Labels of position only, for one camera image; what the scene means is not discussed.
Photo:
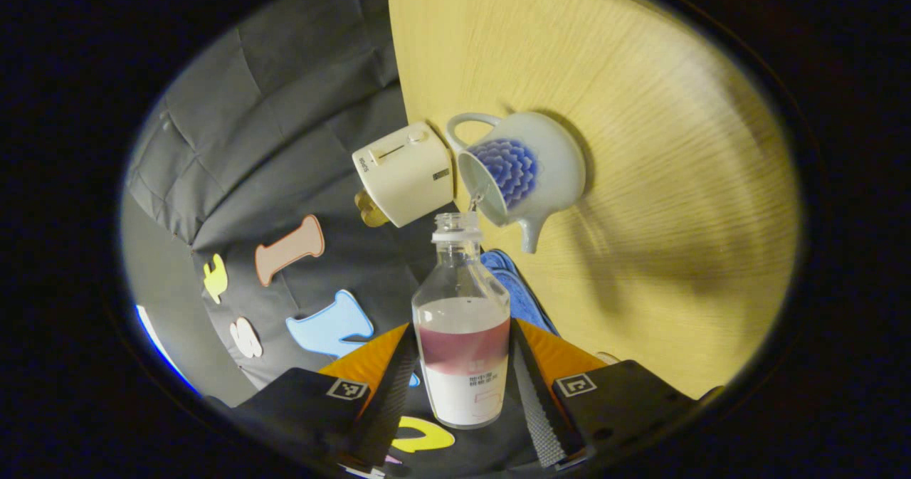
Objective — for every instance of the blue towel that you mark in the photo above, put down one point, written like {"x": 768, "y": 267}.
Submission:
{"x": 519, "y": 294}

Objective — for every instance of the white toaster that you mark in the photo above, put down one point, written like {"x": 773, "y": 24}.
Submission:
{"x": 406, "y": 173}

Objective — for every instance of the round beige coaster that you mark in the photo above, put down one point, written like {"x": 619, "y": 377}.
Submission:
{"x": 607, "y": 357}

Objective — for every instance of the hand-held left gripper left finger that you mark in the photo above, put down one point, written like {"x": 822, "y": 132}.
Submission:
{"x": 388, "y": 408}

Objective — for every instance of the brown toast slice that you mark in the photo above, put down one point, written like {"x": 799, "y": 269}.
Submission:
{"x": 370, "y": 212}

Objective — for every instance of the clear water bottle pink label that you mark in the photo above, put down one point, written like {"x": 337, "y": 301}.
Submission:
{"x": 462, "y": 337}

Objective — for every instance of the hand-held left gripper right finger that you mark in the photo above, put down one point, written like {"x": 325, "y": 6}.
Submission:
{"x": 530, "y": 393}

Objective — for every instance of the white teacup blue flower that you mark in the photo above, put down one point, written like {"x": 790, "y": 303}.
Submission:
{"x": 548, "y": 166}

